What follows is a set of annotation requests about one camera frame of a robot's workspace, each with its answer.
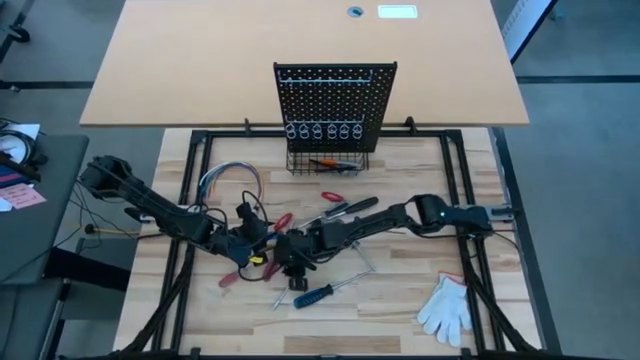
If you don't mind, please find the black metal pegboard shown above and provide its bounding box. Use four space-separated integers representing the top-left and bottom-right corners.
273 61 399 154

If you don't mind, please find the yellow rod with black knob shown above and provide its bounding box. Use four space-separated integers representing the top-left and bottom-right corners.
83 223 142 238

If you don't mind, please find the black chair caster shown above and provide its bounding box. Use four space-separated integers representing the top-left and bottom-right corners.
0 23 30 44

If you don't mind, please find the grey side table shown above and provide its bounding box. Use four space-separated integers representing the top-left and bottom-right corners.
0 133 90 287

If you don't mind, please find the black wire basket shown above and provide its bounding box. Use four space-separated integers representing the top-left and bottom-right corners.
285 151 370 177

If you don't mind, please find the beige wooden desk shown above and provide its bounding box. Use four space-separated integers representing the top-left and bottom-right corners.
78 0 530 127

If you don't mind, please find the large red clear screwdriver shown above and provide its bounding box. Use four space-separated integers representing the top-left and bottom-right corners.
261 260 282 282

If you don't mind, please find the pink paper note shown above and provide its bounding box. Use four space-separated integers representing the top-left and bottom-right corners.
0 182 47 211

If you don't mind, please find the orange-handled tool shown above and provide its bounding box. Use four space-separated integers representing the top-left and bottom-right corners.
317 158 362 170

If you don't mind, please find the blue and black screwdriver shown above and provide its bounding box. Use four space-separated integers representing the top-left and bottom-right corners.
292 269 374 310

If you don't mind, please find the coloured wire bundle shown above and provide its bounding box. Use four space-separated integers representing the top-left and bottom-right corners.
197 160 265 206

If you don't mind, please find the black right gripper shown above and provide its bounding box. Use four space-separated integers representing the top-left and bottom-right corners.
272 225 324 293

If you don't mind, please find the large black-handled screwdriver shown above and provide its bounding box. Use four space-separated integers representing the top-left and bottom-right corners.
327 196 380 221

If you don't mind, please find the large blue clear screwdriver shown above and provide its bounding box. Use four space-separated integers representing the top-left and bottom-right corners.
351 240 377 274

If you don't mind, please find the black aluminium table frame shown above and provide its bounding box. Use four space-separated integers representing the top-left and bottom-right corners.
114 128 546 360

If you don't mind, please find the white paper sheet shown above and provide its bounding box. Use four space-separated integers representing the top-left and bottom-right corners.
0 123 41 166

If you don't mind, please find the white knit work glove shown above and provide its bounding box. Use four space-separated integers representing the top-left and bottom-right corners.
416 272 473 350

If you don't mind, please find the silver ring hook rail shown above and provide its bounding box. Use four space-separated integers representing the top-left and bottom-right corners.
283 115 365 141

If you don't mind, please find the white perforated panel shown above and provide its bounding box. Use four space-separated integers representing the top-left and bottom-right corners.
501 0 560 65

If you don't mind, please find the white rectangular desk plate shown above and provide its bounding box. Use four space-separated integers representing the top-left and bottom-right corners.
377 4 419 20

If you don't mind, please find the thin black pen-like tool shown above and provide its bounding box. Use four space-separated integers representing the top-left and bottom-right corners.
308 157 357 174

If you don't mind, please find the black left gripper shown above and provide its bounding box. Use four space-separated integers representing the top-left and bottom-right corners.
214 201 275 269

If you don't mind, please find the black and grey screwdriver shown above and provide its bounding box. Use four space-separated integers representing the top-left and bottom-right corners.
294 201 351 232
271 285 292 311

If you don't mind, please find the black device with cable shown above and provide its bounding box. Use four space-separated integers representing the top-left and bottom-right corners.
0 128 50 184

